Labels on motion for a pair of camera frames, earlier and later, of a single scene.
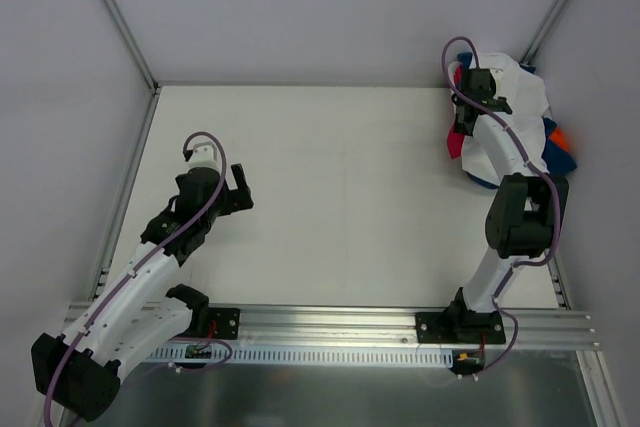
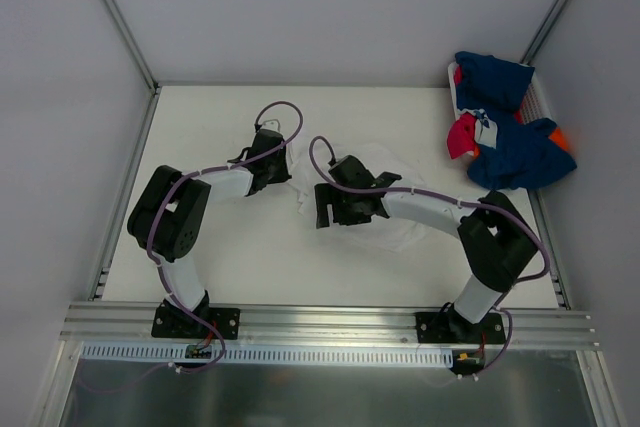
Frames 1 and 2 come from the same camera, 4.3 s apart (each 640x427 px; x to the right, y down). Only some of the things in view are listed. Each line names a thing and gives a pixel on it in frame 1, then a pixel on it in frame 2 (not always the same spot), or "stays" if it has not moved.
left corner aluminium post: x=119 y=19 stays
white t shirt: x=526 y=94 to x=388 y=234
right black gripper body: x=463 y=115 to x=332 y=204
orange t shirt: x=559 y=137 stays
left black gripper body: x=231 y=198 to x=276 y=163
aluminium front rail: x=558 y=330 stays
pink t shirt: x=454 y=142 stays
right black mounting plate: x=459 y=327 stays
